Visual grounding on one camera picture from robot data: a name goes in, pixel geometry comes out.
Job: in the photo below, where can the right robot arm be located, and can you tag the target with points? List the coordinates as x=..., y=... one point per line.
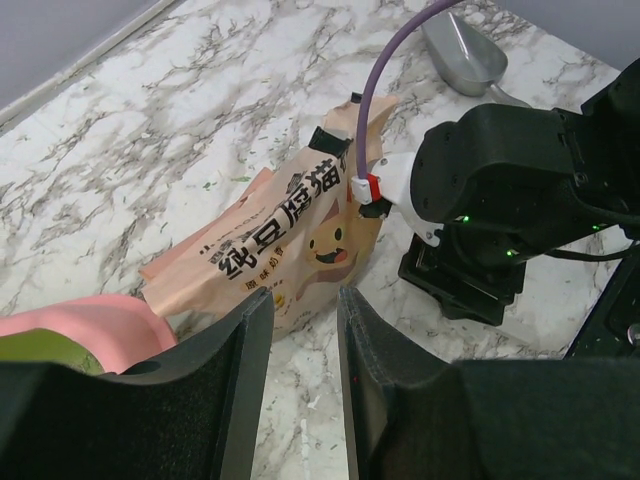
x=505, y=184

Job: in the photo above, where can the pink litter box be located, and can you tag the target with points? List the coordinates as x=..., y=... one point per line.
x=105, y=333

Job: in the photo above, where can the beige cat litter bag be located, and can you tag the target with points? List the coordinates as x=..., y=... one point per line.
x=296, y=231

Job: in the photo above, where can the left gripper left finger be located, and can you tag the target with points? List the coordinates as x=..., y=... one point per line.
x=191, y=412

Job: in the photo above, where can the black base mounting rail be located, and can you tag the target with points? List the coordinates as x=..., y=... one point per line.
x=611, y=329

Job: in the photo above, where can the metal litter scoop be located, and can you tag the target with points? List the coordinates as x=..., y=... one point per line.
x=468, y=61

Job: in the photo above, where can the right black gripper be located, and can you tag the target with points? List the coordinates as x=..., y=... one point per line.
x=463, y=289

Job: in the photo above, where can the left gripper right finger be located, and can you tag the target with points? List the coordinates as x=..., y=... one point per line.
x=410, y=415

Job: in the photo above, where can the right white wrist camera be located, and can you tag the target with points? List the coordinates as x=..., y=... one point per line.
x=387, y=189

